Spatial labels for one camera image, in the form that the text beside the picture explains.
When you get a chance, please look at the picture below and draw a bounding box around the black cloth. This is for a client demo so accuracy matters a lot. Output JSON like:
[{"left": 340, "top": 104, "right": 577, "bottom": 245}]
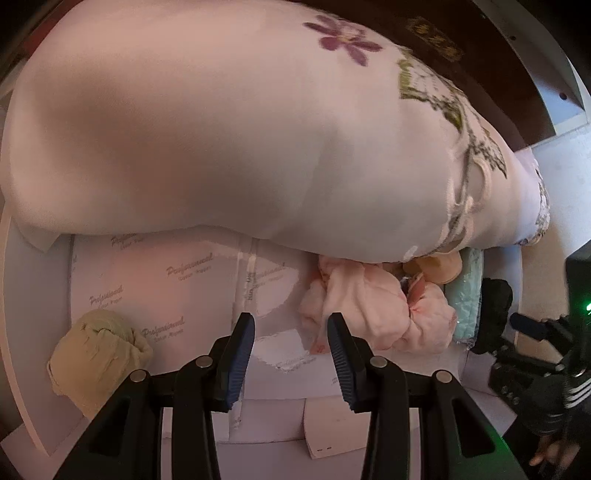
[{"left": 468, "top": 277, "right": 513, "bottom": 356}]

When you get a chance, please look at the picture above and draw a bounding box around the peach stockings bundle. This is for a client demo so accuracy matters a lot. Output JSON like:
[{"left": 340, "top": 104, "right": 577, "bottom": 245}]
[{"left": 404, "top": 251, "right": 464, "bottom": 284}]

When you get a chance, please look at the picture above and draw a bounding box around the floral pink quilt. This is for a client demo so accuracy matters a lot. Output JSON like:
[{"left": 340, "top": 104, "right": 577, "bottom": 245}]
[{"left": 0, "top": 0, "right": 552, "bottom": 266}]

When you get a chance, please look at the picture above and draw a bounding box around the mint green cloth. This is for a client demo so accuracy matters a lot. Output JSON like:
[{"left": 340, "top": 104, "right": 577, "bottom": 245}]
[{"left": 445, "top": 249, "right": 485, "bottom": 342}]

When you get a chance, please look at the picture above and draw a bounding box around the yellow stockings bundle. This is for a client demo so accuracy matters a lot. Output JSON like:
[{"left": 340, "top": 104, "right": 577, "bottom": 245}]
[{"left": 46, "top": 309, "right": 154, "bottom": 418}]

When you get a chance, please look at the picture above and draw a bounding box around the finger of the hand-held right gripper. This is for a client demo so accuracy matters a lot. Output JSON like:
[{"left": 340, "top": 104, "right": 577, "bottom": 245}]
[
  {"left": 509, "top": 312, "right": 573, "bottom": 342},
  {"left": 493, "top": 348, "right": 571, "bottom": 370}
]

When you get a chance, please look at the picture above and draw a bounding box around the person's right hand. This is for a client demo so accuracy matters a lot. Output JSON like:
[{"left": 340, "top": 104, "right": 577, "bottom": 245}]
[{"left": 522, "top": 369, "right": 591, "bottom": 468}]

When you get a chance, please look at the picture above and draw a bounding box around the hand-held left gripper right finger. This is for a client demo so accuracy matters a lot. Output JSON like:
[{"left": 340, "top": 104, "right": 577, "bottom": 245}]
[{"left": 326, "top": 311, "right": 527, "bottom": 480}]

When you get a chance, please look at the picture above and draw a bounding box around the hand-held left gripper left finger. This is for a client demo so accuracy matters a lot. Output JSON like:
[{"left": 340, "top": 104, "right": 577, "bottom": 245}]
[{"left": 55, "top": 311, "right": 257, "bottom": 480}]

